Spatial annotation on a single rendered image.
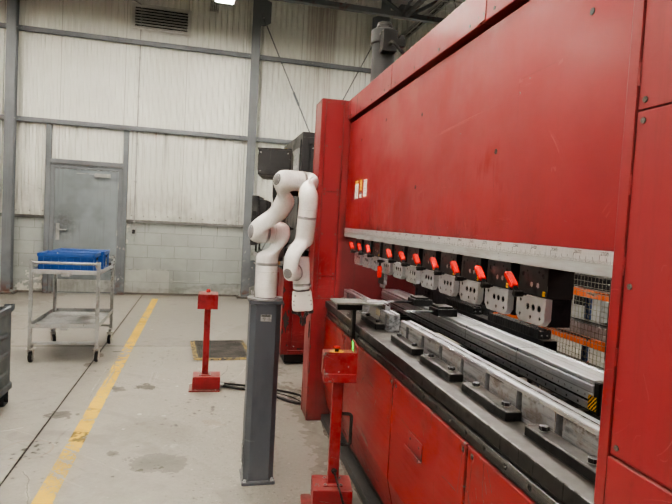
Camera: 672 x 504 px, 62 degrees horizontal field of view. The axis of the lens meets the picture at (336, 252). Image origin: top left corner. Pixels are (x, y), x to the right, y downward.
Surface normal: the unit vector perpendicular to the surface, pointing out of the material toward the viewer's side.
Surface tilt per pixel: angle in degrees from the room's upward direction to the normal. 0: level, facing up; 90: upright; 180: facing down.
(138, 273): 90
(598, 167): 90
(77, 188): 90
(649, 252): 90
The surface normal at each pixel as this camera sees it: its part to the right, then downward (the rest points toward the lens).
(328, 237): 0.22, 0.06
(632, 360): -0.98, -0.04
